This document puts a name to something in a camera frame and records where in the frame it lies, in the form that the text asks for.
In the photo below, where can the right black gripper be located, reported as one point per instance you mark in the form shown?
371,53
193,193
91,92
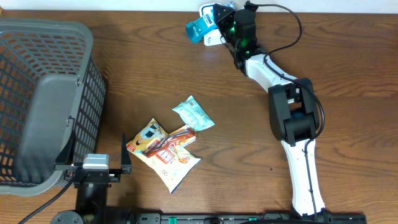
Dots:
227,14

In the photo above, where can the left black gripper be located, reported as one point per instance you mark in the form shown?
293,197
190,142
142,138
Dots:
115,170

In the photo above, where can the blue mouthwash bottle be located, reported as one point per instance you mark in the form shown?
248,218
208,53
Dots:
198,28

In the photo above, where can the large yellow snack bag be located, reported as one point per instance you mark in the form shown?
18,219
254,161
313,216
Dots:
171,165

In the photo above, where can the red orange snack bar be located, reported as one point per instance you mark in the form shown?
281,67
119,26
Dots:
179,138

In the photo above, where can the light teal snack packet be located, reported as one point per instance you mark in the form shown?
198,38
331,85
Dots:
193,114

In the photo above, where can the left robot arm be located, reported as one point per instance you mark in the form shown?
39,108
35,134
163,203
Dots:
91,206

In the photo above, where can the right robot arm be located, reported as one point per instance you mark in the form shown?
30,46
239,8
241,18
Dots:
296,115

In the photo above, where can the white barcode scanner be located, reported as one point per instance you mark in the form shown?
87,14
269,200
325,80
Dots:
214,36

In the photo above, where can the grey plastic shopping basket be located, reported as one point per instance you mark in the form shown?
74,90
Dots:
51,91

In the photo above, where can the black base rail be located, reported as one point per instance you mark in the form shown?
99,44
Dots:
272,217

